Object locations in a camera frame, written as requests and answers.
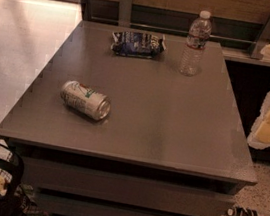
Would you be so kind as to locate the white green 7up can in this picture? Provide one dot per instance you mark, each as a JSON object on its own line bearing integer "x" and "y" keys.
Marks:
{"x": 85, "y": 100}

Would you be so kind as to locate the clear plastic water bottle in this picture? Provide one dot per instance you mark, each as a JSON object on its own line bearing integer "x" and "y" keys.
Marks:
{"x": 198, "y": 35}

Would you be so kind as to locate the grey drawer cabinet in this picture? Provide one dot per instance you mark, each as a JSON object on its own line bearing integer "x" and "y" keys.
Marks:
{"x": 171, "y": 145}

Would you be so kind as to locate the white power strip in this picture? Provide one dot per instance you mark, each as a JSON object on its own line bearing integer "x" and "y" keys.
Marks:
{"x": 239, "y": 211}

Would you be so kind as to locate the blue crumpled chip bag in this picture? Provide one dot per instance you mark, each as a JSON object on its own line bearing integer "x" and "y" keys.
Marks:
{"x": 137, "y": 45}

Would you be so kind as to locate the right metal wall bracket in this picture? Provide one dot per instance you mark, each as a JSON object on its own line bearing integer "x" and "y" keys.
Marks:
{"x": 263, "y": 38}

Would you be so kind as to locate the metal wall bracket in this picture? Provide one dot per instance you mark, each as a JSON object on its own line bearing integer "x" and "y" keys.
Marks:
{"x": 263, "y": 38}
{"x": 124, "y": 17}

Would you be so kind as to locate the left metal wall bracket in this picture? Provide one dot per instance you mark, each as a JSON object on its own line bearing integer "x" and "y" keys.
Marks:
{"x": 124, "y": 17}

